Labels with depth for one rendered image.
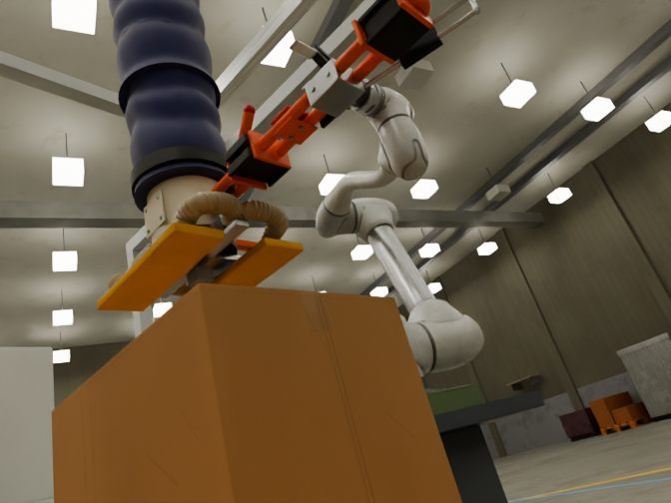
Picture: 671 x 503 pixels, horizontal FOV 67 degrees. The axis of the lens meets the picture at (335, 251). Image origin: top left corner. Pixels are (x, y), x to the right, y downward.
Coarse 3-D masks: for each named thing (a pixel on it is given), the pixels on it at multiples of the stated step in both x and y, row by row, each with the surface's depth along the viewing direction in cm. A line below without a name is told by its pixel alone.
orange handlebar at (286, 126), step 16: (416, 0) 70; (352, 48) 75; (336, 64) 77; (368, 64) 78; (304, 96) 82; (288, 112) 84; (304, 112) 84; (320, 112) 85; (272, 128) 87; (288, 128) 86; (304, 128) 87; (272, 144) 90; (288, 144) 91; (224, 176) 97; (224, 192) 99; (240, 192) 100; (240, 240) 122
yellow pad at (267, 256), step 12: (264, 240) 98; (276, 240) 100; (252, 252) 100; (264, 252) 100; (276, 252) 101; (288, 252) 103; (300, 252) 104; (240, 264) 103; (252, 264) 103; (264, 264) 105; (276, 264) 106; (216, 276) 115; (228, 276) 106; (240, 276) 107; (252, 276) 109; (264, 276) 110
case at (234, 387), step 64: (192, 320) 65; (256, 320) 68; (320, 320) 76; (384, 320) 87; (128, 384) 76; (192, 384) 63; (256, 384) 63; (320, 384) 70; (384, 384) 79; (64, 448) 93; (128, 448) 74; (192, 448) 61; (256, 448) 59; (320, 448) 65; (384, 448) 73
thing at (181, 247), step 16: (176, 224) 85; (160, 240) 87; (176, 240) 87; (192, 240) 88; (208, 240) 89; (144, 256) 91; (160, 256) 90; (176, 256) 92; (192, 256) 94; (128, 272) 95; (144, 272) 94; (160, 272) 96; (176, 272) 98; (112, 288) 99; (128, 288) 99; (144, 288) 100; (160, 288) 102; (112, 304) 103; (128, 304) 105; (144, 304) 107
